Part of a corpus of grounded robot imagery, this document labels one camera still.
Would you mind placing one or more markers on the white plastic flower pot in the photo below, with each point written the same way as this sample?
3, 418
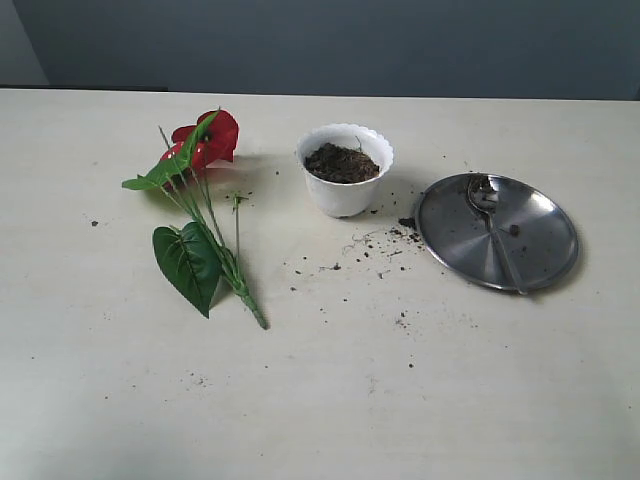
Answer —
342, 200

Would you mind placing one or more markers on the red artificial flower with leaves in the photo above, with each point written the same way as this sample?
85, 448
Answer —
195, 258

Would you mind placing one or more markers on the steel spoon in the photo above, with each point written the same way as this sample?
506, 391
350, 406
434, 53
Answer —
484, 199

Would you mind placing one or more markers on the dark brown potting soil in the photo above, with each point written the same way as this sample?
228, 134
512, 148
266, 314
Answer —
341, 165

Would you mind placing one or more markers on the loose green stem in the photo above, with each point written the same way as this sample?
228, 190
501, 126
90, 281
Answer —
237, 201

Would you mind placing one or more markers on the round steel plate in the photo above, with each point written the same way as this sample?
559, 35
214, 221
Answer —
539, 236

